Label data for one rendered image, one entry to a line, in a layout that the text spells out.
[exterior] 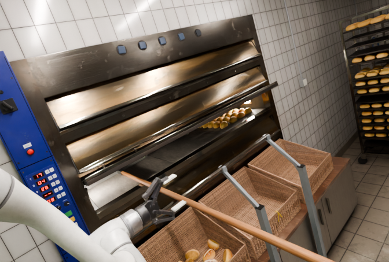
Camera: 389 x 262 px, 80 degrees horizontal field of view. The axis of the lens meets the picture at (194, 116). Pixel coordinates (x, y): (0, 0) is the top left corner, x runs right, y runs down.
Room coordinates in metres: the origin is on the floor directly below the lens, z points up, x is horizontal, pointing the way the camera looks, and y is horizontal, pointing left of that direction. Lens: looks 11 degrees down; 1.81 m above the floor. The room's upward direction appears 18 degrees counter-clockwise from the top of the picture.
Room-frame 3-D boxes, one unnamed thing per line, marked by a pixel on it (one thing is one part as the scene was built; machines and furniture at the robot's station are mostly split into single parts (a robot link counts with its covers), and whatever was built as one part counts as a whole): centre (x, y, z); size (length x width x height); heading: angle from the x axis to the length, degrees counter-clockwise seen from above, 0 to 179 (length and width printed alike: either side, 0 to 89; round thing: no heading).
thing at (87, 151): (1.77, -0.02, 1.54); 1.79 x 0.11 x 0.19; 125
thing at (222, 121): (2.46, -0.25, 1.21); 0.61 x 0.48 x 0.06; 35
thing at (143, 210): (0.87, 0.30, 1.32); 0.09 x 0.07 x 0.08; 126
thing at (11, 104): (1.13, 0.81, 1.92); 0.06 x 0.04 x 0.11; 125
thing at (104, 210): (1.79, -0.01, 1.16); 1.80 x 0.06 x 0.04; 125
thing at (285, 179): (1.90, -0.67, 0.72); 0.56 x 0.49 x 0.28; 126
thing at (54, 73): (1.79, 0.00, 2.00); 1.80 x 0.08 x 0.21; 125
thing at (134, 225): (0.82, 0.36, 1.32); 0.09 x 0.06 x 0.09; 36
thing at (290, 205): (1.56, -0.18, 0.72); 0.56 x 0.49 x 0.28; 124
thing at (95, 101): (1.77, -0.02, 1.80); 1.79 x 0.11 x 0.19; 125
